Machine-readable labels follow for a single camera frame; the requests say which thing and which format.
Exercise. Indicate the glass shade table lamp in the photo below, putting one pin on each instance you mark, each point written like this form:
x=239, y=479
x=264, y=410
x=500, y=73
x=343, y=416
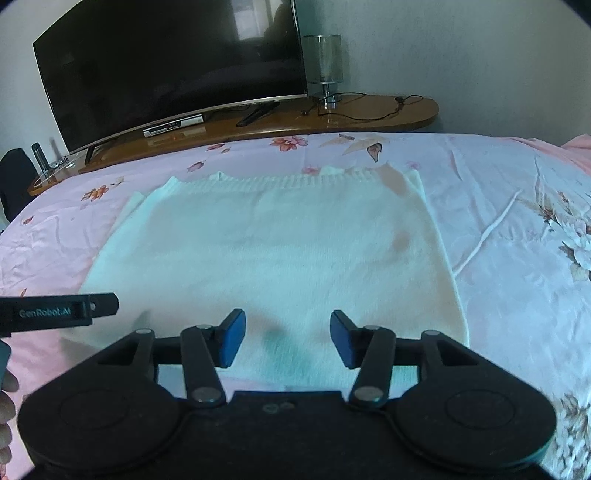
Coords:
x=323, y=57

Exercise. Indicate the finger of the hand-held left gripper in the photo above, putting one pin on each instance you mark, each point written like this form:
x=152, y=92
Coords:
x=105, y=305

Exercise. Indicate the black curved television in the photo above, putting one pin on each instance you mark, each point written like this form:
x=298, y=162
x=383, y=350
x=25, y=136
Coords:
x=175, y=64

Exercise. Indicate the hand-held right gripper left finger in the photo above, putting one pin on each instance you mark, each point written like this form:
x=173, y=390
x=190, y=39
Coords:
x=233, y=338

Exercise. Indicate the silver set-top box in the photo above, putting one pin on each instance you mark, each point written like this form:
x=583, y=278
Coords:
x=173, y=126

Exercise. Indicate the wooden television stand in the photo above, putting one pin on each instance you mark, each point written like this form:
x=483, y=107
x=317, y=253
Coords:
x=369, y=117

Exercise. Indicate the pink floral bed sheet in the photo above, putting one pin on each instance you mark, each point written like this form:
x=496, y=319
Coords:
x=512, y=277

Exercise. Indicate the person's left hand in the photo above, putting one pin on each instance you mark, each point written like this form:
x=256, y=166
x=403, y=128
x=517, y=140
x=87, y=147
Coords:
x=5, y=406

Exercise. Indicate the upright black handset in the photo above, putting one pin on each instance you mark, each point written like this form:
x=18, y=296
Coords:
x=39, y=156

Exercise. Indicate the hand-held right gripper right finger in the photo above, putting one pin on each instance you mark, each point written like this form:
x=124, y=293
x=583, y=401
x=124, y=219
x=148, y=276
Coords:
x=344, y=340

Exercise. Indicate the black remote control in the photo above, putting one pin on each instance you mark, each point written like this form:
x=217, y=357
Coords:
x=257, y=113

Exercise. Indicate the white knit sweater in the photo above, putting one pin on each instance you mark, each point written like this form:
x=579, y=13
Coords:
x=277, y=258

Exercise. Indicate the dark chair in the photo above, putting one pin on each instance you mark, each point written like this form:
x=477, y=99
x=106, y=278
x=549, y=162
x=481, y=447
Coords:
x=14, y=189

